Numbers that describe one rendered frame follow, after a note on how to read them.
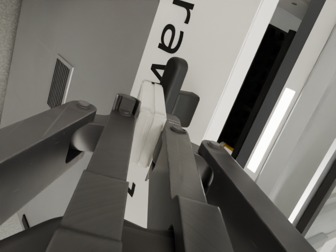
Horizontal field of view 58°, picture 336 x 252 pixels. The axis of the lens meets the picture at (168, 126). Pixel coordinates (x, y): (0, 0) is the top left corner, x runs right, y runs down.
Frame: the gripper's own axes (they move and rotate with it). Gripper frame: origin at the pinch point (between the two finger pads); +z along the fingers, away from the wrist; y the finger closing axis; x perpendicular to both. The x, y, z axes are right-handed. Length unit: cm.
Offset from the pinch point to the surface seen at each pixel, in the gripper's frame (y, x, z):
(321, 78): 12.3, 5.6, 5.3
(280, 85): 10.7, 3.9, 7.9
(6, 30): -43, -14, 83
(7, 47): -42, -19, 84
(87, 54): -10.5, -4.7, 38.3
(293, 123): 12.1, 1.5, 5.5
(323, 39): 11.7, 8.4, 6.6
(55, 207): -9, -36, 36
